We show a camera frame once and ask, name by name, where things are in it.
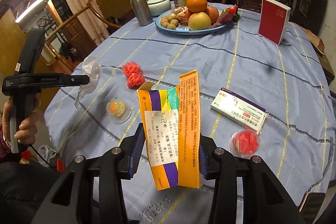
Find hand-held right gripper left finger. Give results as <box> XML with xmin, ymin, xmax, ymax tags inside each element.
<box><xmin>31</xmin><ymin>123</ymin><xmax>146</xmax><ymax>224</ymax></box>

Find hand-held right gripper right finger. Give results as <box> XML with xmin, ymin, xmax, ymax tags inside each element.
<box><xmin>198</xmin><ymin>135</ymin><xmax>306</xmax><ymax>224</ymax></box>

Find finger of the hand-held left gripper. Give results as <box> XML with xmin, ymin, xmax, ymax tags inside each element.
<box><xmin>61</xmin><ymin>74</ymin><xmax>91</xmax><ymax>88</ymax></box>

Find clear plastic wrap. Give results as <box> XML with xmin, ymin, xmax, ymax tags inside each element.
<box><xmin>74</xmin><ymin>55</ymin><xmax>101</xmax><ymax>110</ymax></box>

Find red item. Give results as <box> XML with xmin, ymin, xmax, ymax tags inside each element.
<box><xmin>229</xmin><ymin>130</ymin><xmax>261</xmax><ymax>159</ymax></box>

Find orange medicine box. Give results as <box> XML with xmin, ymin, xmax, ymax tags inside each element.
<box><xmin>137</xmin><ymin>70</ymin><xmax>204</xmax><ymax>191</ymax></box>

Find yellow item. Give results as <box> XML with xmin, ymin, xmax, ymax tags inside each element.
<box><xmin>106</xmin><ymin>98</ymin><xmax>133</xmax><ymax>124</ymax></box>

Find red foam fruit net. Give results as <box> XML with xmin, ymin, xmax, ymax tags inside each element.
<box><xmin>122</xmin><ymin>62</ymin><xmax>145</xmax><ymax>89</ymax></box>

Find white medicine box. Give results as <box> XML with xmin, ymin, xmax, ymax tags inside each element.
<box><xmin>210</xmin><ymin>88</ymin><xmax>269</xmax><ymax>135</ymax></box>

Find person's left forearm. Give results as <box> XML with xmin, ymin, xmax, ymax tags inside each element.
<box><xmin>0</xmin><ymin>126</ymin><xmax>12</xmax><ymax>159</ymax></box>

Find person's left hand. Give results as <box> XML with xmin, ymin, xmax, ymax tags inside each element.
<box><xmin>1</xmin><ymin>98</ymin><xmax>41</xmax><ymax>152</ymax></box>

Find carved wooden cabinet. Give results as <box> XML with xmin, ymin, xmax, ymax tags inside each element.
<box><xmin>62</xmin><ymin>18</ymin><xmax>101</xmax><ymax>58</ymax></box>

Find dark display cabinet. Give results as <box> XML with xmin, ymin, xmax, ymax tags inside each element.
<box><xmin>39</xmin><ymin>0</ymin><xmax>69</xmax><ymax>46</ymax></box>

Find white plastic bag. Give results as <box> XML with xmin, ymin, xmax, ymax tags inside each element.
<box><xmin>37</xmin><ymin>145</ymin><xmax>57</xmax><ymax>167</ymax></box>

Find silver metal bottle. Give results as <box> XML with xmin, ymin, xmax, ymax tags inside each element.
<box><xmin>127</xmin><ymin>0</ymin><xmax>153</xmax><ymax>27</ymax></box>

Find pile of walnuts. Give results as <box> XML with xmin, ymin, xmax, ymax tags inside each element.
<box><xmin>160</xmin><ymin>17</ymin><xmax>181</xmax><ymax>30</ymax></box>

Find white ceramic jar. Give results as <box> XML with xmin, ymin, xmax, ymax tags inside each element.
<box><xmin>146</xmin><ymin>0</ymin><xmax>171</xmax><ymax>17</ymax></box>

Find person's dark clothing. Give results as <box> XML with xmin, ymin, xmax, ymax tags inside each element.
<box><xmin>0</xmin><ymin>161</ymin><xmax>69</xmax><ymax>224</ymax></box>

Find blue fruit plate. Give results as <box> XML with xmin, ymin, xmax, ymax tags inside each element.
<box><xmin>155</xmin><ymin>5</ymin><xmax>234</xmax><ymax>35</ymax></box>

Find black smartphone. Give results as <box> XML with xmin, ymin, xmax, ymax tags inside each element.
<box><xmin>298</xmin><ymin>192</ymin><xmax>326</xmax><ymax>220</ymax></box>

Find clear wrapped snacks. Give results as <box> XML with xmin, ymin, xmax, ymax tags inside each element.
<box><xmin>171</xmin><ymin>6</ymin><xmax>191</xmax><ymax>24</ymax></box>

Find yellow apple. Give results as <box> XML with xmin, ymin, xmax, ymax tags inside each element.
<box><xmin>188</xmin><ymin>11</ymin><xmax>212</xmax><ymax>31</ymax></box>

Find orange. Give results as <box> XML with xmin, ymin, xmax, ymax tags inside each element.
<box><xmin>186</xmin><ymin>0</ymin><xmax>208</xmax><ymax>13</ymax></box>

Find red snack stick packet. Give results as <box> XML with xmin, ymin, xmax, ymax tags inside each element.
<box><xmin>211</xmin><ymin>5</ymin><xmax>238</xmax><ymax>28</ymax></box>

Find small red orange fruit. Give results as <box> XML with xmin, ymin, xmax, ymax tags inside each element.
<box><xmin>206</xmin><ymin>6</ymin><xmax>220</xmax><ymax>21</ymax></box>

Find dark wooden side table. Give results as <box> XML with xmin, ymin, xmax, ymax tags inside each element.
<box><xmin>315</xmin><ymin>51</ymin><xmax>336</xmax><ymax>83</ymax></box>

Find red box with white sides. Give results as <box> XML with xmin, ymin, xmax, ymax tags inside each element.
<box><xmin>258</xmin><ymin>0</ymin><xmax>291</xmax><ymax>46</ymax></box>

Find brown paper bag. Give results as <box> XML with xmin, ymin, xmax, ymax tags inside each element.
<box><xmin>302</xmin><ymin>27</ymin><xmax>326</xmax><ymax>56</ymax></box>

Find wooden chair with curved rail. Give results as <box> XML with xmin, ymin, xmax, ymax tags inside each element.
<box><xmin>43</xmin><ymin>2</ymin><xmax>124</xmax><ymax>62</ymax></box>

